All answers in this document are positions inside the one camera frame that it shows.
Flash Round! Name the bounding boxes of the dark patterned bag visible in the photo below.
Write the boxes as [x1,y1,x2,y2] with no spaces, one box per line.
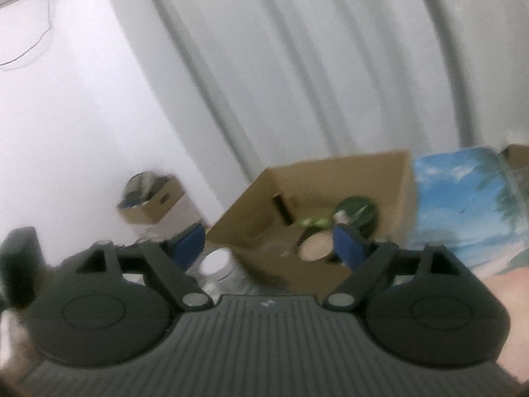
[120,171,170,209]

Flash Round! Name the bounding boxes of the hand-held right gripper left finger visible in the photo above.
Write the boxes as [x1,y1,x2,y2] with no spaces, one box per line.
[62,223,209,310]

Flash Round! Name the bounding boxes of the brown cardboard box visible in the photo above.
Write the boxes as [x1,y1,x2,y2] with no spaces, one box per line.
[204,151,418,294]

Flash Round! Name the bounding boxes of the round dark green case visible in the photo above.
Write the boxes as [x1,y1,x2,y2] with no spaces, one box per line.
[334,196,379,238]

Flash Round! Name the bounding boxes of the white plastic supplement bottle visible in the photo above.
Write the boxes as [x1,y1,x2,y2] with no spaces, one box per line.
[197,248,249,295]

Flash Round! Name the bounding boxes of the white curtain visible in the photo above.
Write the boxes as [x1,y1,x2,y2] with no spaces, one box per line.
[95,0,529,232]

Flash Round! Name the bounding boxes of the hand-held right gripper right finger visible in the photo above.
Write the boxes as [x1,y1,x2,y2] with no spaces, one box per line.
[324,224,472,309]

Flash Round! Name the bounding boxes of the printed cardboard appliance box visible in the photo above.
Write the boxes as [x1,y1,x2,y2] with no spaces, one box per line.
[118,174,203,236]

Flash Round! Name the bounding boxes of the dark jar with gold lid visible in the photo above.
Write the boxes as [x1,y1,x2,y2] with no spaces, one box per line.
[298,232,336,262]

